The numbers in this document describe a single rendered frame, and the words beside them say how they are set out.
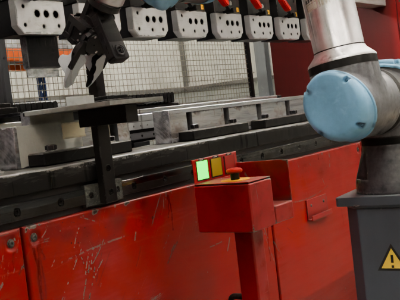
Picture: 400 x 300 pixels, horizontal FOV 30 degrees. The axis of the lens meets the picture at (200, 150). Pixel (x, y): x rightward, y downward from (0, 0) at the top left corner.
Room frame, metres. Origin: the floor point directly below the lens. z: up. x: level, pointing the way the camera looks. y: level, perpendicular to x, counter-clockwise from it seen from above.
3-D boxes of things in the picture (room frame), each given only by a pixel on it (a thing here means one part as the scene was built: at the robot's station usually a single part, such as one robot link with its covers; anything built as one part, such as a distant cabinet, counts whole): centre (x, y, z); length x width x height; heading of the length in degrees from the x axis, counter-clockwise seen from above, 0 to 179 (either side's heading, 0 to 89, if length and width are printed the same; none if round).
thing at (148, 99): (1.70, 0.23, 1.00); 0.26 x 0.18 x 0.01; 54
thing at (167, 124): (2.81, -0.39, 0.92); 1.67 x 0.06 x 0.10; 144
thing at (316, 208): (2.52, -0.38, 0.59); 0.15 x 0.02 x 0.07; 144
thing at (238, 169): (1.81, -0.08, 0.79); 0.04 x 0.04 x 0.04
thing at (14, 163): (1.83, 0.32, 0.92); 0.39 x 0.06 x 0.10; 144
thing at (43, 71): (1.78, 0.35, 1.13); 0.10 x 0.02 x 0.10; 144
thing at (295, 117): (2.57, -0.29, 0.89); 0.30 x 0.05 x 0.03; 144
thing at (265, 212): (1.85, -0.10, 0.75); 0.20 x 0.16 x 0.18; 144
